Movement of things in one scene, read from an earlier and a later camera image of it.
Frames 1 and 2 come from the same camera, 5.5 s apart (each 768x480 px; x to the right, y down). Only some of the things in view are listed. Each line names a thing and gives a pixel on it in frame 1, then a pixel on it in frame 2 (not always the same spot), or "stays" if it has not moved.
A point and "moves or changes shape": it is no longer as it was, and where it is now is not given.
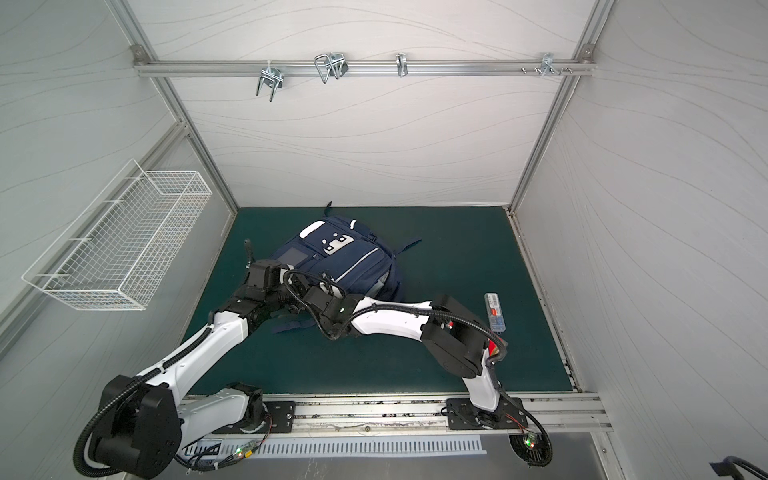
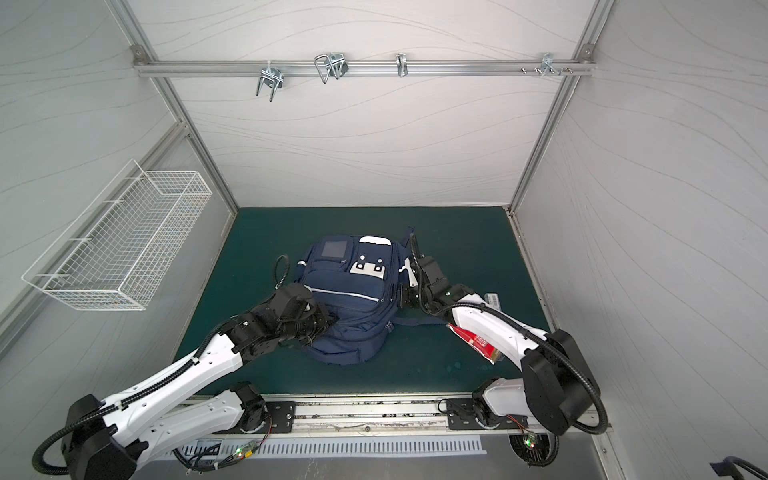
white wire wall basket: (114, 253) stays
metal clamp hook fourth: (548, 65) stays
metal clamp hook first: (272, 77) stays
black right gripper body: (298, 282) -> (411, 276)
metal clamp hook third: (401, 62) stays
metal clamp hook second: (333, 63) stays
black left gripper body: (282, 299) -> (309, 326)
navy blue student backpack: (349, 254) moves or changes shape
